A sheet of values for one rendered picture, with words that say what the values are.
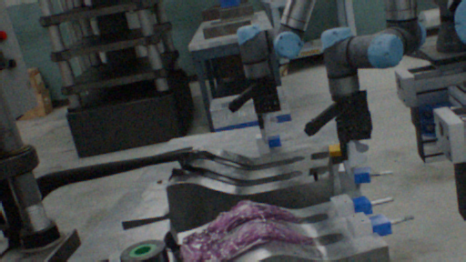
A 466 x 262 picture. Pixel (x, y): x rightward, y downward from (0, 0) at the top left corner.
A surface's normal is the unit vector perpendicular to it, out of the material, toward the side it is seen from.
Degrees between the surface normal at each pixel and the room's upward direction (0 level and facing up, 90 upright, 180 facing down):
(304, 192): 90
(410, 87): 90
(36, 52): 90
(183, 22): 90
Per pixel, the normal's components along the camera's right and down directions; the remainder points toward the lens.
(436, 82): 0.03, 0.31
